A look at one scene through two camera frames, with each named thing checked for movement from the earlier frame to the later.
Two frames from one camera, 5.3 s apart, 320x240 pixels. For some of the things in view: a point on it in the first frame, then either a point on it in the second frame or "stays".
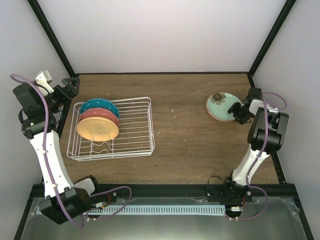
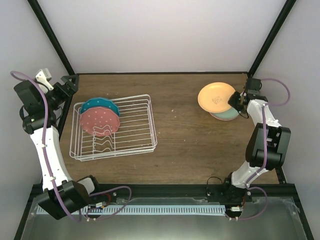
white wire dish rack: x=135 y=137 stays
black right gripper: x=233 y=109 -> x=232 y=101
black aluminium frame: x=148 y=190 stays
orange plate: x=97 y=128 -> x=214 y=97
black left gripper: x=68 y=98 stays
